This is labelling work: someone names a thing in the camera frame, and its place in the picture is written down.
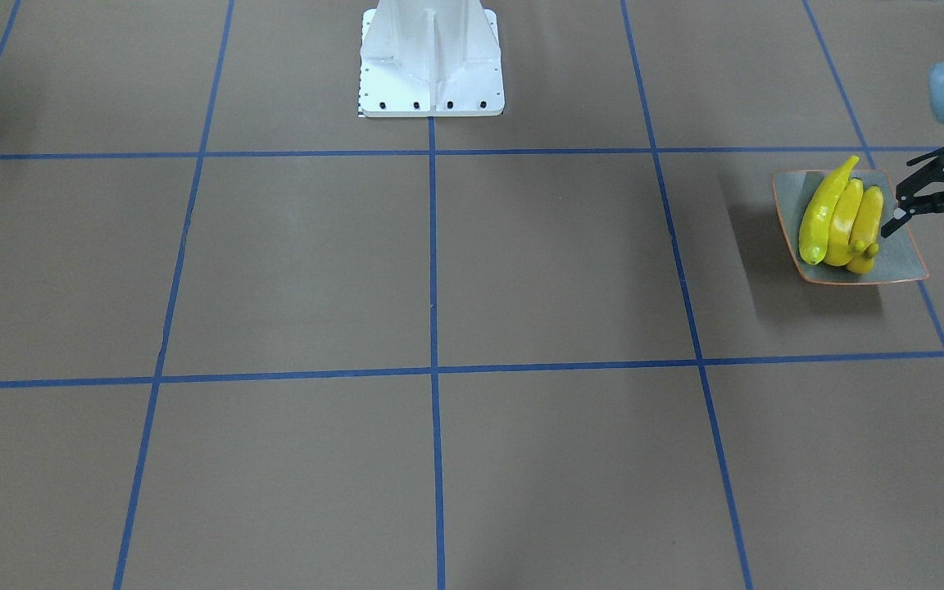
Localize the yellow banana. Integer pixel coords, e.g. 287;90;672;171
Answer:
797;156;860;266
844;184;885;275
823;178;863;266

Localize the grey square plate orange rim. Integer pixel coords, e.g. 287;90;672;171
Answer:
771;170;928;287

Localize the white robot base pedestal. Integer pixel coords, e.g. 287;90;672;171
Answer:
357;1;506;117

